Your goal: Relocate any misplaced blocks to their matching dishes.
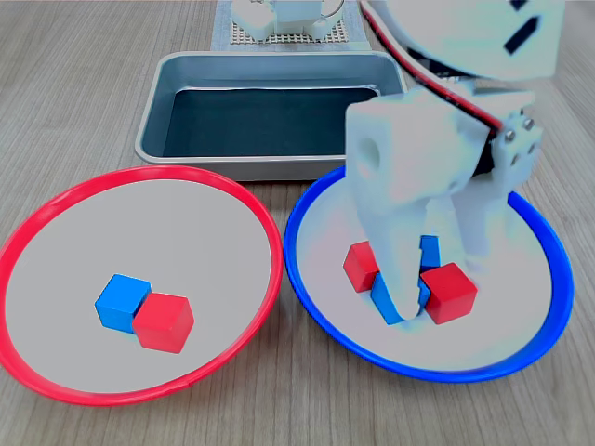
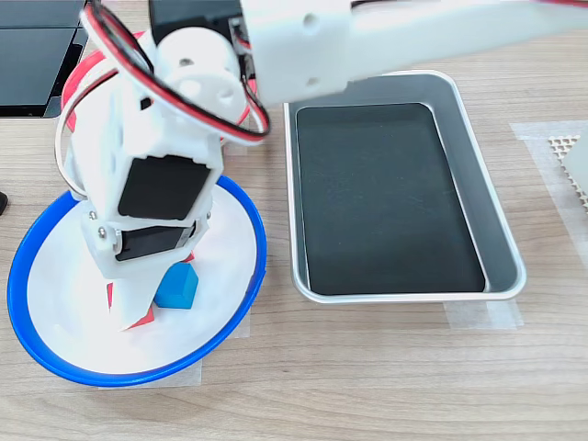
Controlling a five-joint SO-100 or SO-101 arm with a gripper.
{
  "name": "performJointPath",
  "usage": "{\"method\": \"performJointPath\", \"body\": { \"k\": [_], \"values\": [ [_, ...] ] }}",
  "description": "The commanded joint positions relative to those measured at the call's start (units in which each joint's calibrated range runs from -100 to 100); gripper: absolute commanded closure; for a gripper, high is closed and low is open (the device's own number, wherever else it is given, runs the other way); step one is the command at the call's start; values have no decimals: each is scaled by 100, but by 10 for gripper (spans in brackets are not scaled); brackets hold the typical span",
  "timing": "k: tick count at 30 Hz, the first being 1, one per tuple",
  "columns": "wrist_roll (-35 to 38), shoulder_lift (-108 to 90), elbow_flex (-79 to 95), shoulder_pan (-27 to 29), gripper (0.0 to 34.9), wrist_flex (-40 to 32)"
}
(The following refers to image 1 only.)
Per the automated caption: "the blue wooden cube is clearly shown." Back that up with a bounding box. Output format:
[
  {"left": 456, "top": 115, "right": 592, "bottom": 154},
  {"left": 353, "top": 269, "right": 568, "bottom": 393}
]
[
  {"left": 370, "top": 271, "right": 431, "bottom": 326},
  {"left": 94, "top": 273, "right": 152, "bottom": 335},
  {"left": 419, "top": 234, "right": 442, "bottom": 273}
]

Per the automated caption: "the red wooden cube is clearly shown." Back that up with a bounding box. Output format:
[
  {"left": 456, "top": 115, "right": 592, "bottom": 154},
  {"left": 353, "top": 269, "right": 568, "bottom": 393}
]
[
  {"left": 342, "top": 241, "right": 381, "bottom": 294},
  {"left": 419, "top": 262, "right": 480, "bottom": 325},
  {"left": 132, "top": 292, "right": 196, "bottom": 356}
]

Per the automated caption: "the blue-rimmed white plate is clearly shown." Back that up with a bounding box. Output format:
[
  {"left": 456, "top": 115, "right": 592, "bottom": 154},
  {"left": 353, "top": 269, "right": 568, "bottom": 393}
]
[{"left": 284, "top": 164, "right": 575, "bottom": 385}]

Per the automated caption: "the black tray mat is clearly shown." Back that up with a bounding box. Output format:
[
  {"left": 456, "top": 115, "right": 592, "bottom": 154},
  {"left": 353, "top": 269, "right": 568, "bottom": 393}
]
[{"left": 161, "top": 85, "right": 380, "bottom": 158}]

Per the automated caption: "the translucent pale sheet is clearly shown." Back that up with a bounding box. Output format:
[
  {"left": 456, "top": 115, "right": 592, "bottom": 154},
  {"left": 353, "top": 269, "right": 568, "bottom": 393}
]
[{"left": 211, "top": 0, "right": 372, "bottom": 53}]

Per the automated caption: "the steel tray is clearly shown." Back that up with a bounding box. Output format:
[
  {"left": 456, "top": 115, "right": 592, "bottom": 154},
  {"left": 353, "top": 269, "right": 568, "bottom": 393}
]
[{"left": 134, "top": 50, "right": 408, "bottom": 182}]

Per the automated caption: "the red-rimmed white plate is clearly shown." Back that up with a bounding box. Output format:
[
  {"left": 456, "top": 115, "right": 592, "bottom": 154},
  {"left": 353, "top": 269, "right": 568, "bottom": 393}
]
[{"left": 0, "top": 164, "right": 284, "bottom": 409}]

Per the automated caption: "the red black servo cable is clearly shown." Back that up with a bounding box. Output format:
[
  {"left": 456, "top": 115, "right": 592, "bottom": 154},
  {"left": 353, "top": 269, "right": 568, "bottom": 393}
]
[{"left": 360, "top": 0, "right": 507, "bottom": 134}]

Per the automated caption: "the pale perforated base plate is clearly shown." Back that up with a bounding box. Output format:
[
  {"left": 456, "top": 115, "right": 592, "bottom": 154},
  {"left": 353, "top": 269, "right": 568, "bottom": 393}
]
[{"left": 231, "top": 13, "right": 350, "bottom": 46}]

